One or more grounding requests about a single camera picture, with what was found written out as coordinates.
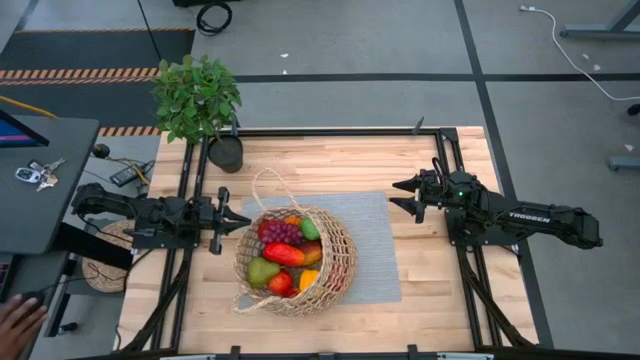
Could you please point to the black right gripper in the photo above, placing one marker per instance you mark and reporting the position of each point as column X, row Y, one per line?
column 442, row 192

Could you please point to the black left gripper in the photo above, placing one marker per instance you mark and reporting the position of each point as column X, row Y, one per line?
column 217, row 220

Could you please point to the purple grape bunch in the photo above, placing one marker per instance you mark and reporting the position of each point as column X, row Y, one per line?
column 280, row 232

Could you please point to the green pear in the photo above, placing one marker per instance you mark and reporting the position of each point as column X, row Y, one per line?
column 261, row 271

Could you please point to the red and orange fruit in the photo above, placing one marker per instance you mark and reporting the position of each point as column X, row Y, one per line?
column 283, row 254

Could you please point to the green apple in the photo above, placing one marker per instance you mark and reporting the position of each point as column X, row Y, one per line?
column 310, row 229

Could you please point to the red tomato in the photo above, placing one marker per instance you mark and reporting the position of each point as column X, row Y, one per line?
column 280, row 283

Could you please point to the orange red peach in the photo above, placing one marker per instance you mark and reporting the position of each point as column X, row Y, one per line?
column 312, row 251

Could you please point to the yellow bell pepper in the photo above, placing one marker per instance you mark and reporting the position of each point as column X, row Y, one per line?
column 308, row 279

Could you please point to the woven wicker basket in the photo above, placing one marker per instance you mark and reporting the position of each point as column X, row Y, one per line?
column 340, row 260

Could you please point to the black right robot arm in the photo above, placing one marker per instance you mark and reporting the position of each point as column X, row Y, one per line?
column 530, row 220

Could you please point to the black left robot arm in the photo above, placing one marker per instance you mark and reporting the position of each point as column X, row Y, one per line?
column 125, row 207

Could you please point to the grey woven placemat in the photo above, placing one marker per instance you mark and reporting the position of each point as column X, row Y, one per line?
column 370, row 240

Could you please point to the small black lever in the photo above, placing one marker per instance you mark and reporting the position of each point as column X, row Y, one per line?
column 419, row 125

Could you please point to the potted green plant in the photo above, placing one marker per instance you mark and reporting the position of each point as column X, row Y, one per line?
column 195, row 97

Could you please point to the black desk base beam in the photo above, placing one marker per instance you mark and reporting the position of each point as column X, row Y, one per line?
column 95, row 247

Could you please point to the round wicker mat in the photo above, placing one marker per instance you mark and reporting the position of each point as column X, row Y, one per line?
column 102, row 277

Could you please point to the black round knob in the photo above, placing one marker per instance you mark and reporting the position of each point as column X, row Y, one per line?
column 101, row 151

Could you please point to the key bunch with fob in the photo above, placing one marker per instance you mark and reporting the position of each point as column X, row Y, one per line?
column 40, row 172

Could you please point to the black desk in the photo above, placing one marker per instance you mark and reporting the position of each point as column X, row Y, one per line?
column 30, row 215

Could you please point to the black computer mouse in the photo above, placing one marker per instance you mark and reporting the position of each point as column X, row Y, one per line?
column 32, row 296

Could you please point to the grey desk foot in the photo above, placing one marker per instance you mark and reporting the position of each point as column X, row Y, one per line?
column 624, row 162

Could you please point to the black hazard-striped floor mat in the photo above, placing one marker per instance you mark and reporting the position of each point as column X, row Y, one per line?
column 90, row 50

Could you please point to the computer monitor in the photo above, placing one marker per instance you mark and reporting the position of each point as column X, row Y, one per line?
column 15, row 136

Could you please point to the dark keyboard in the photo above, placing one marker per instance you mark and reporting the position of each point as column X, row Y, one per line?
column 4, row 275

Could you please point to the black chair wheel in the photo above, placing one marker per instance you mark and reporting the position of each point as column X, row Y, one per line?
column 634, row 109

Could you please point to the person's hand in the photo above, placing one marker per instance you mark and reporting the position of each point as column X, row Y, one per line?
column 17, row 327

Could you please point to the grey desk leg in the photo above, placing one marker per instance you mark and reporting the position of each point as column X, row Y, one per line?
column 600, row 33

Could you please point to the black aluminium frame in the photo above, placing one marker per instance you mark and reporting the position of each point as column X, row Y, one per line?
column 260, row 133

